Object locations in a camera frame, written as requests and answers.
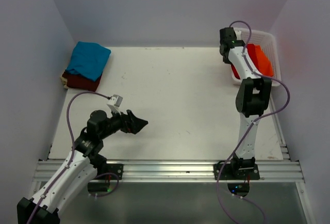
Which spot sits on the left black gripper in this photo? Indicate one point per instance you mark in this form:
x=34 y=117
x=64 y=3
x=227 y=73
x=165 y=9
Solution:
x=128 y=126

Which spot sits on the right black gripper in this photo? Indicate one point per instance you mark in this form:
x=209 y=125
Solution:
x=227 y=61

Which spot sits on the red t shirt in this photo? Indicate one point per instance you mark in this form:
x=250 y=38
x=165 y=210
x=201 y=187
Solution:
x=234 y=71

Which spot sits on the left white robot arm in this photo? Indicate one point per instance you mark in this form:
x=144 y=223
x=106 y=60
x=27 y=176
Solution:
x=83 y=164

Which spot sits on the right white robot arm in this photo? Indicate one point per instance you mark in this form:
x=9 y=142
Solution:
x=251 y=101

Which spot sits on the orange t shirt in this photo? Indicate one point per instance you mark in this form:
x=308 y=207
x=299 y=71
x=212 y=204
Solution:
x=260 y=60

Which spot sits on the white plastic basket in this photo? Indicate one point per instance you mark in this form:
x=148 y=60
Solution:
x=267 y=42

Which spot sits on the folded maroon t shirt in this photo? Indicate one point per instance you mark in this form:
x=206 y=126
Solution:
x=82 y=83

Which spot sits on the folded blue t shirt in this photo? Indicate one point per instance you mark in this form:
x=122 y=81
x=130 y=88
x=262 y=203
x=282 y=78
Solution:
x=88 y=60

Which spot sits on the folded beige t shirt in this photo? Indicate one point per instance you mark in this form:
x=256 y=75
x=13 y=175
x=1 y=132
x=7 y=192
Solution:
x=64 y=80

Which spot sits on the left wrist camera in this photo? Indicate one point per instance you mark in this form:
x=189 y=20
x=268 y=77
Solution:
x=114 y=103

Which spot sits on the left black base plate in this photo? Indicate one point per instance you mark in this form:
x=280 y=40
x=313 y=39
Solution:
x=113 y=169

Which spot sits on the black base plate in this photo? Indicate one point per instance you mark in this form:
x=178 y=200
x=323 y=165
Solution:
x=228 y=173
x=113 y=169

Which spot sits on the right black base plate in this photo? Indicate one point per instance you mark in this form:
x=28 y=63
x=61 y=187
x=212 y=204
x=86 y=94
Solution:
x=228 y=173

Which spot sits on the aluminium rail frame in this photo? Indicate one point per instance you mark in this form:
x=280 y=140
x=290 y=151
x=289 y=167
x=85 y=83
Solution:
x=180 y=144

